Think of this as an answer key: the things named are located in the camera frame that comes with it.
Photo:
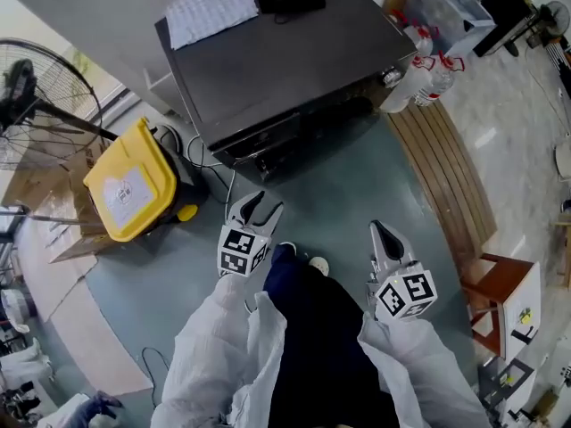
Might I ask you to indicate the flat beige cardboard sheet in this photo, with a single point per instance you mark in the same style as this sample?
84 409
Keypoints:
89 319

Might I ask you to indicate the curved wooden slat platform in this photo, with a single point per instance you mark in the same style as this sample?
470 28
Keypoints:
446 181

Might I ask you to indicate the white printed paper sheet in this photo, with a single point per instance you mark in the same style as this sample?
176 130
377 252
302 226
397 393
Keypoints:
209 11

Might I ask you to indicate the brown cardboard box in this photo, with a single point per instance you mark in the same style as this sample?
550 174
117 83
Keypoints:
58 194

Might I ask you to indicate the dark grey washing machine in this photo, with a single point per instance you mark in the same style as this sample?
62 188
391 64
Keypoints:
285 69

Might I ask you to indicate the large black standing fan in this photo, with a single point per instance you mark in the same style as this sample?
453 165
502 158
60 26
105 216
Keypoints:
40 105

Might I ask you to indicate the black frame stand white panel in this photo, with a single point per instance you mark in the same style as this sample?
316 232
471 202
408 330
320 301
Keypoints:
508 381

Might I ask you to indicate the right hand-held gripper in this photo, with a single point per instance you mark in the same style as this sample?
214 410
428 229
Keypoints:
403 294

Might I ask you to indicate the clear plastic storage bag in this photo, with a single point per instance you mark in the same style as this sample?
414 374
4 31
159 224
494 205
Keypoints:
450 11

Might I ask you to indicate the white board with yellow sticker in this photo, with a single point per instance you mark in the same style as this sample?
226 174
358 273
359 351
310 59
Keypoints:
522 310

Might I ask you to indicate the black bin with yellow lid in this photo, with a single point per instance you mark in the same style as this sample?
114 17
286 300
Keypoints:
129 181

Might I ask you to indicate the person's left forearm white sleeve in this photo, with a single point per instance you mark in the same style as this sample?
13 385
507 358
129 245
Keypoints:
209 355

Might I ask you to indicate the person's white right shoe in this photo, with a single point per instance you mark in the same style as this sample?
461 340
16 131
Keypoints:
319 265

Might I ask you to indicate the small black floor fan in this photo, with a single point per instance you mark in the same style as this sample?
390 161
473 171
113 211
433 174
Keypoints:
553 18

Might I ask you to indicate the blue cloth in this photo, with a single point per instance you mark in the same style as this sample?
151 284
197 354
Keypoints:
96 406

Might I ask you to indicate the person's white shoe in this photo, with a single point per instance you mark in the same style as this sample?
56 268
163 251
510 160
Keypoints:
288 247
319 265

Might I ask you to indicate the person's right forearm white sleeve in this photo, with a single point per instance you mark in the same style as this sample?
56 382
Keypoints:
415 372

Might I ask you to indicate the person's dark trousers legs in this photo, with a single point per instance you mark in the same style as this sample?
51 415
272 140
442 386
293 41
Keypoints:
321 337

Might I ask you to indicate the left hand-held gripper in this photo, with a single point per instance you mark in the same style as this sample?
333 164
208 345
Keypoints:
243 250

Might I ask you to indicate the white stuffed bag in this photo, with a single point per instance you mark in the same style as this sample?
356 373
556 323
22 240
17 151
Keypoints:
22 364

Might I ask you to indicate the person's white left shoe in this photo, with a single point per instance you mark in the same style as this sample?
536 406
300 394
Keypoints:
288 247

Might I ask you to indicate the clear water jug red cap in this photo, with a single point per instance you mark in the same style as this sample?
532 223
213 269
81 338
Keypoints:
403 87
421 38
439 80

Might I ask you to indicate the black office chair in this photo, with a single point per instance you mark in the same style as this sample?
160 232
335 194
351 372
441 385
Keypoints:
504 16

